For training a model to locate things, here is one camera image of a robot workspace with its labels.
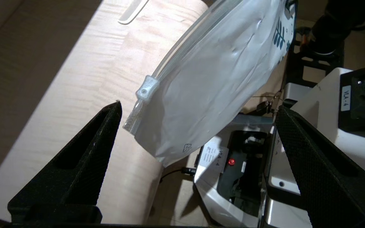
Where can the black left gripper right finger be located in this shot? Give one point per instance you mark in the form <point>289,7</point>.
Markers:
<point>328,183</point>

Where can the white plastic comb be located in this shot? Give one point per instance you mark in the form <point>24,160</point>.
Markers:
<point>131,14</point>

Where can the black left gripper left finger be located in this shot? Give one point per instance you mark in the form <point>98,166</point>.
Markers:
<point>90,183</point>

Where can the white pouch with blue plants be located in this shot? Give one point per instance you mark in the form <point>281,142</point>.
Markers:
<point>217,79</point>

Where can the white and black robot base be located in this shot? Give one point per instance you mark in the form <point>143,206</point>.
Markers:
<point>328,104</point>

